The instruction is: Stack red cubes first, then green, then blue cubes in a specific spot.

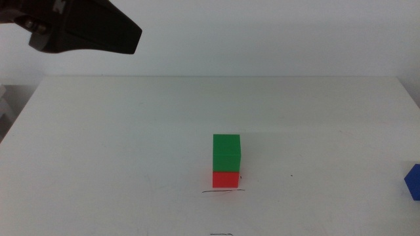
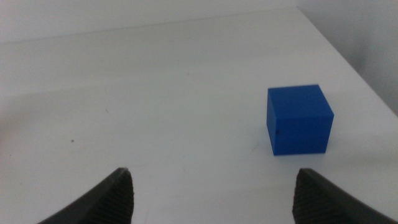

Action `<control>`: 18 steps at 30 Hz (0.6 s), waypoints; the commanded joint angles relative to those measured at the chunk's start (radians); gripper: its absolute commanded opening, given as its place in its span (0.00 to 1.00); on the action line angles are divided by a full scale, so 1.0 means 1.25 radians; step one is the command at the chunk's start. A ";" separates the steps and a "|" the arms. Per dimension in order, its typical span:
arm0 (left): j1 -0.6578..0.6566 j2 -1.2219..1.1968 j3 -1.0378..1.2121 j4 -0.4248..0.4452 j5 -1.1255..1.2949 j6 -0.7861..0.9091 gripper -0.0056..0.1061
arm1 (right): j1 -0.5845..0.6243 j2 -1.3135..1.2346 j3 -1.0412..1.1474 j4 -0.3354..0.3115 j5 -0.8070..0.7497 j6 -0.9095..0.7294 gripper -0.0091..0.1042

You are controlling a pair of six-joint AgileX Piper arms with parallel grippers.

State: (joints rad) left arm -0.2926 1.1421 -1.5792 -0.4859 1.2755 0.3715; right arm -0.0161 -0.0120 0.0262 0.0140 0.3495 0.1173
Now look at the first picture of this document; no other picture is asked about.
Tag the green cube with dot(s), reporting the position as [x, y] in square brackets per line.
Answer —
[226, 152]

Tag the red cube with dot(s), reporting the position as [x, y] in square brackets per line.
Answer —
[225, 179]

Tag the blue cube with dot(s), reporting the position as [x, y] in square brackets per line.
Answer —
[414, 182]

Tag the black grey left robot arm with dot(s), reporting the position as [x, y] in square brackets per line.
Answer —
[88, 27]

